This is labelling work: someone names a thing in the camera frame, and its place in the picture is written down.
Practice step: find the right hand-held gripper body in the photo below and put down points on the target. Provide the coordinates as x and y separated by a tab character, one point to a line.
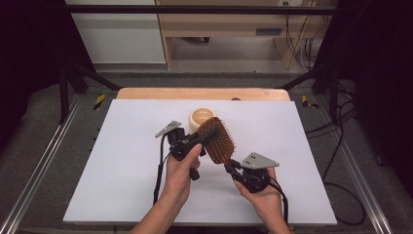
256	177

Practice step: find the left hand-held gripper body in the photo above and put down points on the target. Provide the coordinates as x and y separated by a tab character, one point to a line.
178	143

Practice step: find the brown wooden hairbrush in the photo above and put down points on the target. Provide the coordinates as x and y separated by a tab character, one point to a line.
222	146

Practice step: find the cream round cup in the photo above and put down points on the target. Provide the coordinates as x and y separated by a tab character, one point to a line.
201	116

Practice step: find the person's right hand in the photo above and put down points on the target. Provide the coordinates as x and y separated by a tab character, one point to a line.
264	198

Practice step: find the person's left hand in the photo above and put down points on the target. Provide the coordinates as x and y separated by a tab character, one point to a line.
180	177

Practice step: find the light wooden table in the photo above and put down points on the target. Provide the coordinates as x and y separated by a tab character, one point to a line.
181	93

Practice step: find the white board sheet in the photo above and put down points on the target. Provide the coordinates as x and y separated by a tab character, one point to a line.
113	162

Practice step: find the yellow black tape marker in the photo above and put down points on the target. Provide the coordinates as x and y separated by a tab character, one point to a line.
99	101
305	101

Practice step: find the office chair base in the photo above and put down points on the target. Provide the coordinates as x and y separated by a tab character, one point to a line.
205	39

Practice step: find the beige wooden desk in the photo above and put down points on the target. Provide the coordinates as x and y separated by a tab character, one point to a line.
220	26

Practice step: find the black metal stand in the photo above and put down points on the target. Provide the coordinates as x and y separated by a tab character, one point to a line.
64	94
333	94

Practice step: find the white cabinet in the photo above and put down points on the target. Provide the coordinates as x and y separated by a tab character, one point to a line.
120	39

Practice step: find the grey power strip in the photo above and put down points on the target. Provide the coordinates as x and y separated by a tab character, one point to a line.
268	31

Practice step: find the black curtain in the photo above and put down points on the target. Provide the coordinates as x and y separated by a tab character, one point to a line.
383	81
29	65

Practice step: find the aluminium floor rail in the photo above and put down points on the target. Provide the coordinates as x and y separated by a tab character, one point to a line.
42	156
360	175

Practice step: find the black horizontal frame bar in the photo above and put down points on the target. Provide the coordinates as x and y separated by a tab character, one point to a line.
195	9

